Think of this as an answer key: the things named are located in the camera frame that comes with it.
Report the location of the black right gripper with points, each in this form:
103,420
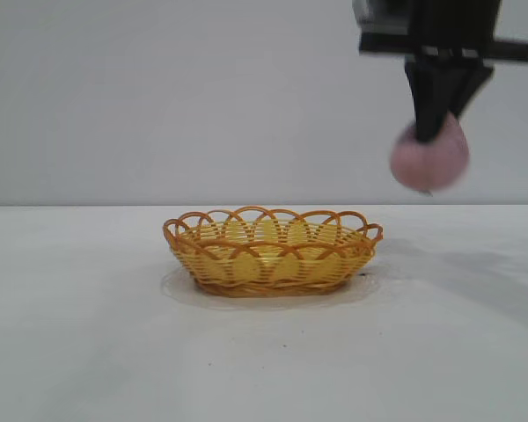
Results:
457,26

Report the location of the pink peach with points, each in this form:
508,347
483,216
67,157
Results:
435,162

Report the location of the yellow woven wicker basket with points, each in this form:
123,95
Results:
273,268

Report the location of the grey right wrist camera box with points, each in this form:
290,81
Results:
383,15

